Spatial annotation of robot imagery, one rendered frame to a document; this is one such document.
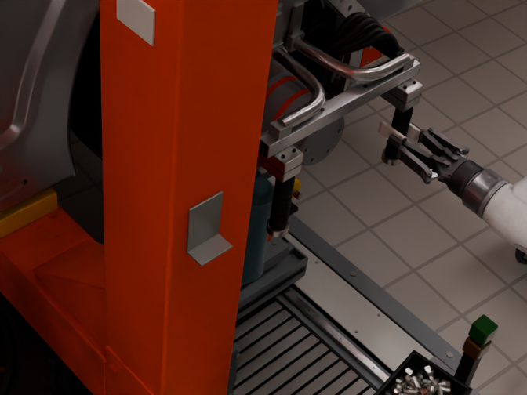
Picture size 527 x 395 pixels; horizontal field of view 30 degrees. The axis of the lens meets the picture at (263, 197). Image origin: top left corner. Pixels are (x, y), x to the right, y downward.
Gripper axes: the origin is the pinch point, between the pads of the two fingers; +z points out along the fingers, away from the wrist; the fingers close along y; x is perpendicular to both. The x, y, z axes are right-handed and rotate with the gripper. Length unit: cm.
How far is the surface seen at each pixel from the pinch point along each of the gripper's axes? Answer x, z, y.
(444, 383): -27, -39, -23
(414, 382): -26, -36, -28
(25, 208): -10, 36, -68
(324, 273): -75, 21, 14
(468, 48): -83, 69, 143
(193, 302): 14, -16, -71
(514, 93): -83, 42, 136
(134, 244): 24, -8, -76
